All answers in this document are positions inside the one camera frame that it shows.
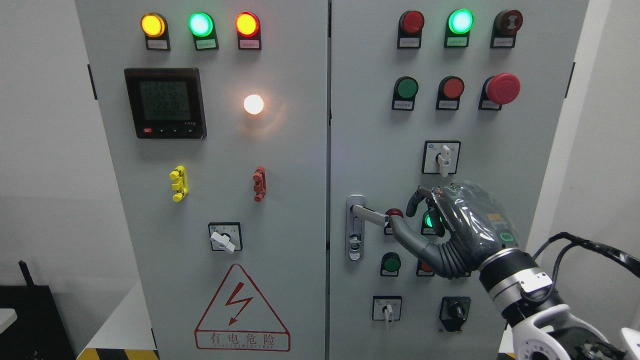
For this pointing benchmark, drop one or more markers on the red push button upper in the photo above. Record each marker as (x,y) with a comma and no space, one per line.
(450,90)

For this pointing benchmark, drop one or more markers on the green indicator light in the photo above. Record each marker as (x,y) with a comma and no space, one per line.
(426,225)
(458,27)
(203,30)

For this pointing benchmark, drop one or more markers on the red indicator light middle left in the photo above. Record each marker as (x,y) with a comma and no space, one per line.
(388,230)

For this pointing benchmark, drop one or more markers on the black box with antenna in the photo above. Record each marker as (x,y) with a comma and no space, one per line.
(38,332)

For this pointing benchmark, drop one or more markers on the white rotary switch left door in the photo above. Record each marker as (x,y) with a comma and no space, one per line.
(225,236)

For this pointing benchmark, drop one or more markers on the white glowing lamp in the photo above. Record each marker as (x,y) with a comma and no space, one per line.
(253,104)

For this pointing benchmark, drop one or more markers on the red terminal clip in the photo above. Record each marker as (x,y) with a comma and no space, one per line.
(259,185)

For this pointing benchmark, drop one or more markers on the yellow terminal clip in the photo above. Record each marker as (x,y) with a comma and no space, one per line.
(179,183)

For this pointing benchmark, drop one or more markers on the red push button lower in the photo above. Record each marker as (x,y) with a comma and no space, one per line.
(423,270)

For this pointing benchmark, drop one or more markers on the black selector knob switch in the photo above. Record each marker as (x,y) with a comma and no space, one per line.
(453,312)

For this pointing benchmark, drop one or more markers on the green indicator light middle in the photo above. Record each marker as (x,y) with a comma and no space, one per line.
(426,225)

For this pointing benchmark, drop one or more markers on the yellow indicator light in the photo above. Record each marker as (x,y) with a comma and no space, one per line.
(156,32)

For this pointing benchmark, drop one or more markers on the green push button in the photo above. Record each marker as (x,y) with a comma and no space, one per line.
(404,94)
(390,264)

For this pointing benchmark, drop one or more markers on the red indicator light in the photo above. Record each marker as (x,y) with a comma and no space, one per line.
(388,230)
(410,26)

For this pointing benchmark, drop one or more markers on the white rotary switch lower right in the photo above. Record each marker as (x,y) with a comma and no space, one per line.
(386,309)

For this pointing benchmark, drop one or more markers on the red indicator light top right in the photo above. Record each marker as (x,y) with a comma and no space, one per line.
(410,26)

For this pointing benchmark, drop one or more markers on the green indicator light top right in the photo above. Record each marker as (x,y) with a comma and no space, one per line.
(458,27)

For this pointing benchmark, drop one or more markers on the silver door handle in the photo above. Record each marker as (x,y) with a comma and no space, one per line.
(357,214)

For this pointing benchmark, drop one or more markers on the black digital power meter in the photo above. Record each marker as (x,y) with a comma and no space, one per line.
(166,103)

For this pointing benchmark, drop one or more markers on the green push button upper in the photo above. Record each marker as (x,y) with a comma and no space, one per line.
(404,94)

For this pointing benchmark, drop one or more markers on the green indicator light top left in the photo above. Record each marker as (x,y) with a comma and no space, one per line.
(203,30)

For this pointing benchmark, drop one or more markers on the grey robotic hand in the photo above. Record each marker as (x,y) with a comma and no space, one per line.
(480,232)

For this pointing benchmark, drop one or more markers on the red electric warning sticker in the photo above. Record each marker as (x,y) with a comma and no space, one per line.
(239,317)

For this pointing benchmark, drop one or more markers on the dark red buzzer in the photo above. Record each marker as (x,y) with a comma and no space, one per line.
(506,25)

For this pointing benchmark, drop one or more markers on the red push button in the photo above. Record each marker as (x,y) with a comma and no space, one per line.
(423,270)
(450,90)

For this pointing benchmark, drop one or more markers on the white rotary switch upper right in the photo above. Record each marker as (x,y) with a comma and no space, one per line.
(441,157)

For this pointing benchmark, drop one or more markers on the grey cabinet door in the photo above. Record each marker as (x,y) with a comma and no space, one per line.
(378,152)
(283,235)

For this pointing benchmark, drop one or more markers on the grey right cabinet door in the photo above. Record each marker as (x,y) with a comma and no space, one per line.
(378,152)

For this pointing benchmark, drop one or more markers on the green push button lower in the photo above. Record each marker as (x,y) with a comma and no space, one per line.
(390,264)

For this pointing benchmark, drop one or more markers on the white rotary switch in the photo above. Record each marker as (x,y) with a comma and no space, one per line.
(386,309)
(441,157)

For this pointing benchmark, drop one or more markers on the red-orange indicator light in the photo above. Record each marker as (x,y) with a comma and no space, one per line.
(248,28)

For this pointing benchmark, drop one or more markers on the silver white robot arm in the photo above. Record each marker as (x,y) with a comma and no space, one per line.
(543,328)

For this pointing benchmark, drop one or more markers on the red emergency stop button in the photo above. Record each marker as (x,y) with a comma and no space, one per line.
(499,90)

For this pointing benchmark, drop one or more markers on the grey left cabinet door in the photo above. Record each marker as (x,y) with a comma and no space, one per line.
(283,235)

